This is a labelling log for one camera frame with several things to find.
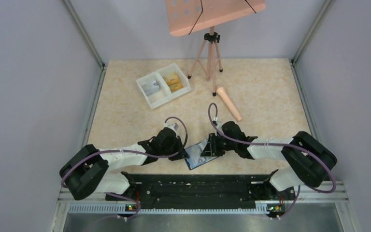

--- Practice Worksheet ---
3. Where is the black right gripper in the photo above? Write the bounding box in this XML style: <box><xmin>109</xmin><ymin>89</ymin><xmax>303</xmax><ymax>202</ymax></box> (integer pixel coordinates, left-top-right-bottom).
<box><xmin>201</xmin><ymin>132</ymin><xmax>237</xmax><ymax>157</ymax></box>

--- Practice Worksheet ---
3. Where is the blue leather card holder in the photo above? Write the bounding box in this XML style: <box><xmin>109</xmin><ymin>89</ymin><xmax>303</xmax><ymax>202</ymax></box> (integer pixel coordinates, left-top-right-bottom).
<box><xmin>185</xmin><ymin>139</ymin><xmax>217</xmax><ymax>170</ymax></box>

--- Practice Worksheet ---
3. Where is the yellow card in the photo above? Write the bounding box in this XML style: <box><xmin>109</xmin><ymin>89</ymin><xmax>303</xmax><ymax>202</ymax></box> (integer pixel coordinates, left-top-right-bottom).
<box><xmin>163</xmin><ymin>72</ymin><xmax>180</xmax><ymax>86</ymax></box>
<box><xmin>169</xmin><ymin>83</ymin><xmax>184</xmax><ymax>93</ymax></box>

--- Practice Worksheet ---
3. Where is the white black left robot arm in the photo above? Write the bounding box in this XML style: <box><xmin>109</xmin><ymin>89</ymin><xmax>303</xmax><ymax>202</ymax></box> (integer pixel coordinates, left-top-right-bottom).
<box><xmin>59</xmin><ymin>127</ymin><xmax>189</xmax><ymax>201</ymax></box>

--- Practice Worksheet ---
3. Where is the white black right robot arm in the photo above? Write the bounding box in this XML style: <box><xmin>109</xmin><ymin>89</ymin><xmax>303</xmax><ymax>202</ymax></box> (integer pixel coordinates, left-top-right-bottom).
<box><xmin>201</xmin><ymin>120</ymin><xmax>338</xmax><ymax>199</ymax></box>

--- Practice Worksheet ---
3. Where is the silver card in tray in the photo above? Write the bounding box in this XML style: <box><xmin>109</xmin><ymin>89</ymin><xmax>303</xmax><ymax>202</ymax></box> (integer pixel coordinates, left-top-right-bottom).
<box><xmin>141</xmin><ymin>80</ymin><xmax>160</xmax><ymax>96</ymax></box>

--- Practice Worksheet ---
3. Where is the yellow card in tray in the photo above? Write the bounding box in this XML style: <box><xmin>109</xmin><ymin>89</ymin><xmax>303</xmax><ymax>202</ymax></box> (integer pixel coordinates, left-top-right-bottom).
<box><xmin>163</xmin><ymin>72</ymin><xmax>180</xmax><ymax>86</ymax></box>

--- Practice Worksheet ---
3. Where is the pink cylindrical tube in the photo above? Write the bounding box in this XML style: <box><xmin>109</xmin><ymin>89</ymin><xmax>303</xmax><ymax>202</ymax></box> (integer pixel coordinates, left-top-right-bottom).
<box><xmin>216</xmin><ymin>85</ymin><xmax>243</xmax><ymax>122</ymax></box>

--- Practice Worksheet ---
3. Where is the white two-compartment plastic tray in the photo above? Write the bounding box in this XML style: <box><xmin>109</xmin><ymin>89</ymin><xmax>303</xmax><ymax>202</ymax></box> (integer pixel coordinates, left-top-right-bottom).
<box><xmin>136</xmin><ymin>63</ymin><xmax>191</xmax><ymax>109</ymax></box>

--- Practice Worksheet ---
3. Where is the pink tripod music stand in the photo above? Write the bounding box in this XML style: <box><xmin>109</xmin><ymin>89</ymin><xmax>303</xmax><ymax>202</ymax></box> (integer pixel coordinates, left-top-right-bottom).
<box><xmin>164</xmin><ymin>0</ymin><xmax>266</xmax><ymax>97</ymax></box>

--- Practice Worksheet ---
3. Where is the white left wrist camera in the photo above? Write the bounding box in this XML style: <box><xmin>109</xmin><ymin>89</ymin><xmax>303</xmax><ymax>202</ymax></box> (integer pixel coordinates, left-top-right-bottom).
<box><xmin>163</xmin><ymin>123</ymin><xmax>179</xmax><ymax>132</ymax></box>

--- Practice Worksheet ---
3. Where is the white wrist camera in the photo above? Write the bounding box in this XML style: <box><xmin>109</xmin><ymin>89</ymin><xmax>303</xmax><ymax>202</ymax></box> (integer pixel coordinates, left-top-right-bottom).
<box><xmin>163</xmin><ymin>123</ymin><xmax>179</xmax><ymax>132</ymax></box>
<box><xmin>212</xmin><ymin>117</ymin><xmax>221</xmax><ymax>127</ymax></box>

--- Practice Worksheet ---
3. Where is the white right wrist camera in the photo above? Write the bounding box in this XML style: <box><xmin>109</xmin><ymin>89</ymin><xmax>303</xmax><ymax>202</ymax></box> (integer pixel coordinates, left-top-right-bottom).
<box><xmin>212</xmin><ymin>117</ymin><xmax>221</xmax><ymax>127</ymax></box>

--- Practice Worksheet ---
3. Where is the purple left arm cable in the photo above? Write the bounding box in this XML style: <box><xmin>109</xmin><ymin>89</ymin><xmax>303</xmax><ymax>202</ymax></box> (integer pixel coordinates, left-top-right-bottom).
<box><xmin>60</xmin><ymin>116</ymin><xmax>189</xmax><ymax>221</ymax></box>

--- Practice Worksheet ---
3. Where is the aluminium frame rail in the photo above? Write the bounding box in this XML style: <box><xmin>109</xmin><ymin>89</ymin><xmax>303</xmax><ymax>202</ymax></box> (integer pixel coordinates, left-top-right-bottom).
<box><xmin>50</xmin><ymin>181</ymin><xmax>362</xmax><ymax>232</ymax></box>

